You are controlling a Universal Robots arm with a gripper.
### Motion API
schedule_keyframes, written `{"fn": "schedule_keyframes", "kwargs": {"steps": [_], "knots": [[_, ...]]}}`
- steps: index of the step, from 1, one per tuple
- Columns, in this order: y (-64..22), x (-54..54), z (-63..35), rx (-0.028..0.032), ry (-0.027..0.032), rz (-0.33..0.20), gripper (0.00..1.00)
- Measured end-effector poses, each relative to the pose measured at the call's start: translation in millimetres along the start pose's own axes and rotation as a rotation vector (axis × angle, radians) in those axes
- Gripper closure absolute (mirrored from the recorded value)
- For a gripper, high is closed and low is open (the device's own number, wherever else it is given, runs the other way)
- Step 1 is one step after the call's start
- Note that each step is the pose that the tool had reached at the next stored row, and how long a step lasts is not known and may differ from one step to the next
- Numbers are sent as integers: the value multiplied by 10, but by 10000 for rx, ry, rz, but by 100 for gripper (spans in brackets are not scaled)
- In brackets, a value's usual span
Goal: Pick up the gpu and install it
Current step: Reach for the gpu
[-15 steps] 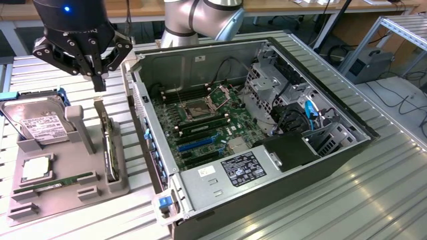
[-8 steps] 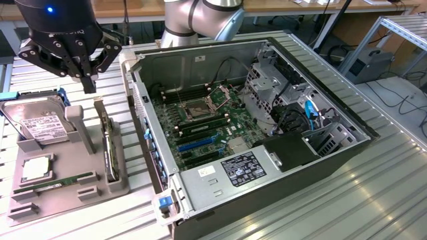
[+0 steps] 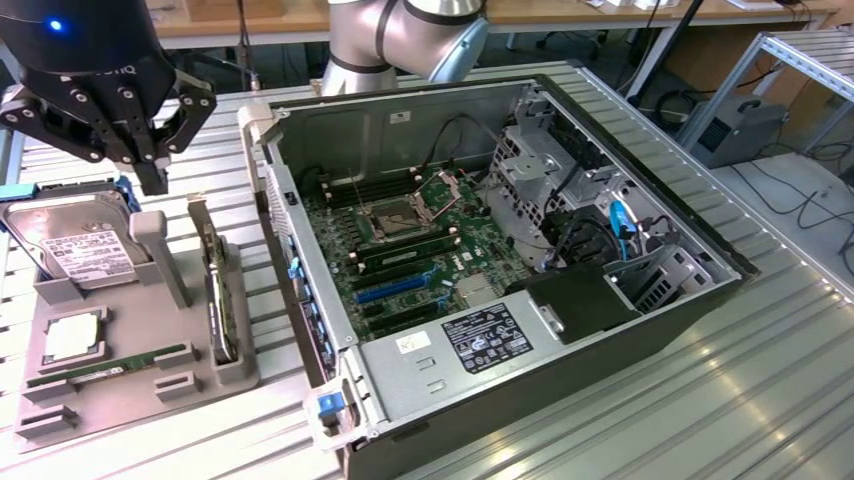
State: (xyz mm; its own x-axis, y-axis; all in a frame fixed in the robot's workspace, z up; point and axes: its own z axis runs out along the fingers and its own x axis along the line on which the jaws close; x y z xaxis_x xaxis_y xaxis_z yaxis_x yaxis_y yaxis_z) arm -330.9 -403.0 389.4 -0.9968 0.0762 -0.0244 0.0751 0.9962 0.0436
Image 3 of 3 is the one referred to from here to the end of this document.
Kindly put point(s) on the metal socket cover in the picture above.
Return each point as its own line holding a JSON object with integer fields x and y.
{"x": 436, "y": 192}

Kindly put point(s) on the thin locking lever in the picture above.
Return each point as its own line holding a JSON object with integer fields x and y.
{"x": 357, "y": 192}

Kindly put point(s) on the long black expansion slot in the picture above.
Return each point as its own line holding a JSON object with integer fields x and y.
{"x": 407, "y": 320}
{"x": 389, "y": 279}

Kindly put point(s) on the grey parts rack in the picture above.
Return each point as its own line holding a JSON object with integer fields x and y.
{"x": 133, "y": 310}

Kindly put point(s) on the open black PC case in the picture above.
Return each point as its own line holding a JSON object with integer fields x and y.
{"x": 587, "y": 360}

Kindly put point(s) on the green RAM stick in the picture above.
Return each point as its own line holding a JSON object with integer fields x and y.
{"x": 113, "y": 369}

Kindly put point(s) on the blue case latch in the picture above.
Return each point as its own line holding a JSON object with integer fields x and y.
{"x": 329, "y": 405}

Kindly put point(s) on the black air shroud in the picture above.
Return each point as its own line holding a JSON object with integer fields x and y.
{"x": 580, "y": 300}

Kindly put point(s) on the silver power supply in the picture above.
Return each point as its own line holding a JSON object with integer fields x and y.
{"x": 467, "y": 350}

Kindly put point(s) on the silver CPU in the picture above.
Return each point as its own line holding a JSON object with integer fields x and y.
{"x": 69, "y": 337}

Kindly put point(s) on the CPU socket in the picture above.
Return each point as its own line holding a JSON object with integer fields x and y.
{"x": 393, "y": 222}

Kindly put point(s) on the silver chipset heat sink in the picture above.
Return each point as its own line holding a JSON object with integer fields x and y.
{"x": 475, "y": 292}

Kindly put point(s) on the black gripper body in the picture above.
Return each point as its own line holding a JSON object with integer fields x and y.
{"x": 93, "y": 60}

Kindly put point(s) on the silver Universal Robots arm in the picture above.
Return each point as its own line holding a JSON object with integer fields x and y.
{"x": 433, "y": 45}

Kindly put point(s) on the grey box unit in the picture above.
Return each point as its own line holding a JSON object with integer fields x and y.
{"x": 740, "y": 135}

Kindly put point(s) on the labelled RAM stick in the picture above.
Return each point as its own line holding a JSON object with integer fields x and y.
{"x": 407, "y": 251}

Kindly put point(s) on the blue expansion slot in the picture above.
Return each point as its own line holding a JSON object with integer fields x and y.
{"x": 393, "y": 292}

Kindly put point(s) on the Nvidia Quadro graphics card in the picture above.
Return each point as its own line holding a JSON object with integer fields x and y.
{"x": 220, "y": 300}

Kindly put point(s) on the green motherboard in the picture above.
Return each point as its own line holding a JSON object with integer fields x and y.
{"x": 496, "y": 260}

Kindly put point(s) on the perforated silver disk bay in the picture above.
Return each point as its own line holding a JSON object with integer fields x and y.
{"x": 656, "y": 290}

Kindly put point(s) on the wooden desk with white legs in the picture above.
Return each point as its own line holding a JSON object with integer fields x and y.
{"x": 734, "y": 17}
{"x": 267, "y": 30}

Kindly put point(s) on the hard disk with blue carrier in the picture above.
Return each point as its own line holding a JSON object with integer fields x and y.
{"x": 73, "y": 235}

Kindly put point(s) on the silver disk bay cage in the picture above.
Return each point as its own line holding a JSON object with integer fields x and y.
{"x": 516, "y": 225}

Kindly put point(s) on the aluminium slat frame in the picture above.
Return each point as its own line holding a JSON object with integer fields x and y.
{"x": 800, "y": 55}

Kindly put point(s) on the black RAM slot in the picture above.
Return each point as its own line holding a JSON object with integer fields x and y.
{"x": 340, "y": 181}
{"x": 340, "y": 187}
{"x": 340, "y": 200}
{"x": 340, "y": 193}

